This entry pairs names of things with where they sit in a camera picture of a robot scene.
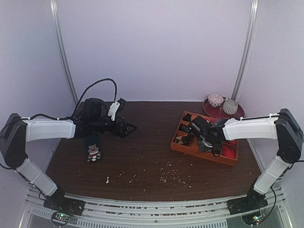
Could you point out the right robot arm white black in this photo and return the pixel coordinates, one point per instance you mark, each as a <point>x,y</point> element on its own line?
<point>279,131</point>

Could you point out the red round plate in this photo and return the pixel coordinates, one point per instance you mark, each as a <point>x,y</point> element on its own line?
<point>218,113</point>

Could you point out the grey striped cup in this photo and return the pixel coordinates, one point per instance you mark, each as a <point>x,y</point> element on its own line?
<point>230,106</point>

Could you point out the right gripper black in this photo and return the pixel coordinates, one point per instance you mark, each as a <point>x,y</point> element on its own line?
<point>193,124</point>

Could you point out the wooden compartment tray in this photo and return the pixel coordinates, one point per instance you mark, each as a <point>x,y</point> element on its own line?
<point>192,148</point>

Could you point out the aluminium front rail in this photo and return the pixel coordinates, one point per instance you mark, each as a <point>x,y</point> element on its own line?
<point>209,213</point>

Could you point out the argyle patterned sock in tray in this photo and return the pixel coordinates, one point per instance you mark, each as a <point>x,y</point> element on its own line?
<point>183,140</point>

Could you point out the right aluminium frame post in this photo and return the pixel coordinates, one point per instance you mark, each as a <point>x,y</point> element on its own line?
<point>249,41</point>

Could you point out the white dotted bowl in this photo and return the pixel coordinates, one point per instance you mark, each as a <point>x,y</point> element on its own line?
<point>215,100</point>

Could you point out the black sock in tray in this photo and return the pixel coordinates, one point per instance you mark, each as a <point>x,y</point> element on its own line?
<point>187,117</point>

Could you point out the left aluminium frame post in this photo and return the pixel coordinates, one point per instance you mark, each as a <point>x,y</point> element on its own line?
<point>62,51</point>

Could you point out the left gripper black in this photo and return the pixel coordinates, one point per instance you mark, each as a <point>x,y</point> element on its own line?
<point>122,133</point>

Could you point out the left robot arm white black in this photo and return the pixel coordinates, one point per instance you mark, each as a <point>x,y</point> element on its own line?
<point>20,130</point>

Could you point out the black white striped sock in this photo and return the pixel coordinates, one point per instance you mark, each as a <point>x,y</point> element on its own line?
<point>184,128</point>

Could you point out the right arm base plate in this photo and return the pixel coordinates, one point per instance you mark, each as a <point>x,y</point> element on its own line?
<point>245,204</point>

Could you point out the dark teal patterned sock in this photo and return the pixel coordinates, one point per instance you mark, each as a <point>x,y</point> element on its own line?
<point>93,148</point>

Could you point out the aluminium frame post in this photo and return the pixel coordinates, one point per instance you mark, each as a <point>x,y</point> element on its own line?
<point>62,51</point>
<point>249,41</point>

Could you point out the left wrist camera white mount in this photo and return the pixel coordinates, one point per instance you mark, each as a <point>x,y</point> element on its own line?
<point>113,110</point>

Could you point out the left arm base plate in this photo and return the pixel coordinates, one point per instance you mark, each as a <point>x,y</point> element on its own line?
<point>69,206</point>

